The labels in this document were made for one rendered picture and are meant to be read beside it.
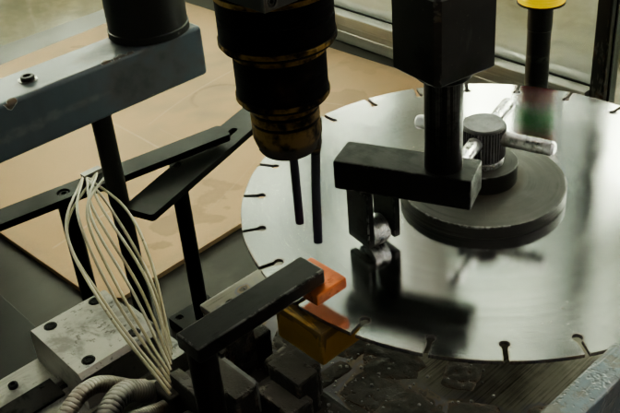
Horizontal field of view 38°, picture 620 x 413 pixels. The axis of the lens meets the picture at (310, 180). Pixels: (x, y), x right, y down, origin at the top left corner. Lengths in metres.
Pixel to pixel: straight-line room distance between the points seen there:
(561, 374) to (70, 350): 0.33
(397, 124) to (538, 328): 0.25
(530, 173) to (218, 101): 0.66
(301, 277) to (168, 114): 0.71
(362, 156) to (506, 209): 0.11
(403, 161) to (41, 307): 0.48
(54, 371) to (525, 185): 0.34
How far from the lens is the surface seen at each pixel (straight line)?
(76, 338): 0.65
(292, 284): 0.51
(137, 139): 1.15
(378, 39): 1.31
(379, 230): 0.57
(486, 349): 0.51
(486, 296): 0.54
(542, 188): 0.62
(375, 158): 0.54
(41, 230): 1.02
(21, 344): 0.75
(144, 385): 0.56
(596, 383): 0.43
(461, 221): 0.58
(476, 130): 0.59
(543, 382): 0.64
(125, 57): 0.64
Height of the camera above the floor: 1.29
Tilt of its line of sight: 32 degrees down
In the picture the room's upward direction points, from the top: 5 degrees counter-clockwise
